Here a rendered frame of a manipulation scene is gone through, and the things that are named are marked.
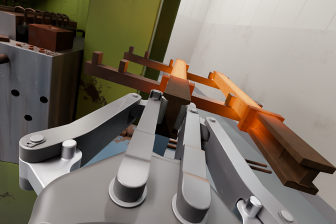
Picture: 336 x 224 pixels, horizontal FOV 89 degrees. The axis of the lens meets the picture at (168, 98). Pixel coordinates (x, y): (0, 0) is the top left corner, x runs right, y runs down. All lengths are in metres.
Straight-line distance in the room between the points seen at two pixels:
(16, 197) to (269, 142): 0.97
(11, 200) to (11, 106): 0.45
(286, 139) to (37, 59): 0.63
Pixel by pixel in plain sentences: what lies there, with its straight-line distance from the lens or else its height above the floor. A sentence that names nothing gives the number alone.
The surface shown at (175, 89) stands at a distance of 0.17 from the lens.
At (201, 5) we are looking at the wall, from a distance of 4.86.
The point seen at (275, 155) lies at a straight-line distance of 0.21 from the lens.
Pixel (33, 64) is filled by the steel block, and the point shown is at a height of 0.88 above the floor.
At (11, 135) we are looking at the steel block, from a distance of 0.82.
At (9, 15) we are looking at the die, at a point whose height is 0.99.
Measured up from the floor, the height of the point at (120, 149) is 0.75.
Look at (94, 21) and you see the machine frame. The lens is 0.78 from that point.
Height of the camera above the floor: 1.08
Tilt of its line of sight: 20 degrees down
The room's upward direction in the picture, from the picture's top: 18 degrees clockwise
